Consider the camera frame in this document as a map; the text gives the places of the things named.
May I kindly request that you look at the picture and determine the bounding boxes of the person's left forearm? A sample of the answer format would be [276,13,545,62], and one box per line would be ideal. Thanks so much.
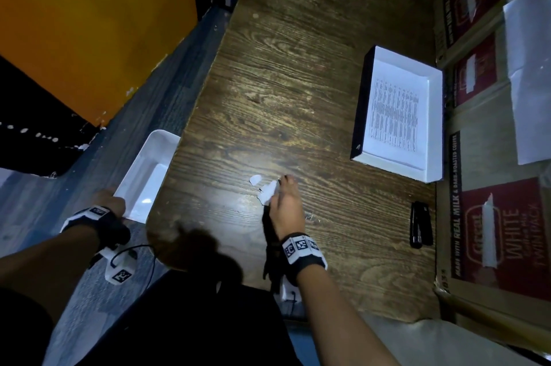
[0,224,102,324]

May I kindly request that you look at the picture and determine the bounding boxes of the black white right wristband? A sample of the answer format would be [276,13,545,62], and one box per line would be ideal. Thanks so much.
[280,233,328,285]

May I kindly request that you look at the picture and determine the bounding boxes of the white paper sheet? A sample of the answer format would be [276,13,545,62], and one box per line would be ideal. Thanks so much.
[493,0,551,166]

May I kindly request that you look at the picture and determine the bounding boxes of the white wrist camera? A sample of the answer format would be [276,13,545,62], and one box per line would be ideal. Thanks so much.
[279,277,302,304]
[99,247,139,286]

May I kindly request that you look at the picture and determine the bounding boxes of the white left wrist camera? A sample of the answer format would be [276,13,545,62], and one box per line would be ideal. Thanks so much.
[99,247,139,286]

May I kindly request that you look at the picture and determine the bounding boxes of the person's right forearm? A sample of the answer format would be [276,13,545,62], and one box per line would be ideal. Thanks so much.
[296,264,402,366]

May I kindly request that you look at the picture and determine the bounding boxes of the white plastic tray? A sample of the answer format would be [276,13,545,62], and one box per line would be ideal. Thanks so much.
[114,129,181,224]

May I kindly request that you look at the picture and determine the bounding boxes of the cardboard box red labels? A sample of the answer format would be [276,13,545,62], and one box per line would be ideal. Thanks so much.
[433,0,551,354]

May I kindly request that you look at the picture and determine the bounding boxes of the black hanging strap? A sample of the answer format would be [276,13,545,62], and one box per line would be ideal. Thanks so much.
[261,204,283,294]

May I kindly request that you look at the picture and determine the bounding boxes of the person's right hand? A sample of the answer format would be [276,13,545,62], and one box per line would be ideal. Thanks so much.
[269,175,306,241]

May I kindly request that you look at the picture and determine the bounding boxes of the large torn white paper scrap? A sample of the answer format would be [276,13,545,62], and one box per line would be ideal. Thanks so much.
[257,180,280,206]

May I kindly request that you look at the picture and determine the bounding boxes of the person's black clothing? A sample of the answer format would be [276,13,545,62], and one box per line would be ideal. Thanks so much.
[0,269,303,366]

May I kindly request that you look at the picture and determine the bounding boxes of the person's left hand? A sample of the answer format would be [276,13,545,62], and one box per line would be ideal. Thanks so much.
[92,189,127,218]

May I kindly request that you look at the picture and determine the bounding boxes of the black stapler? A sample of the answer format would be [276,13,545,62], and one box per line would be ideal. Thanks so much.
[409,201,434,249]

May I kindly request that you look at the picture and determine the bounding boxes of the white box lid black rim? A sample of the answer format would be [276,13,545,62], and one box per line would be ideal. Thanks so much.
[350,45,444,184]

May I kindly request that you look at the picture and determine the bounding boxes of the black white left wristband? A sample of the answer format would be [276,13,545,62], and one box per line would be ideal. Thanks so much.
[60,205,131,251]

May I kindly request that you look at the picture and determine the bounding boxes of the black thin cable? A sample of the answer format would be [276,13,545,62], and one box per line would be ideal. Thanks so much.
[109,244,158,290]

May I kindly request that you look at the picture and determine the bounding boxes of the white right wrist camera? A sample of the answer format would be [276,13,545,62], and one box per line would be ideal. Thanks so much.
[279,277,302,304]

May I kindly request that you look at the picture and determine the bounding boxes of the black white wristband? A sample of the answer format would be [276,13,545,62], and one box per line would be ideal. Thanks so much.
[280,233,328,285]
[60,205,131,251]

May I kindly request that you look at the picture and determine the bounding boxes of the printed paper sheet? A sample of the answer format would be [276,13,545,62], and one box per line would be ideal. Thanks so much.
[363,61,430,171]

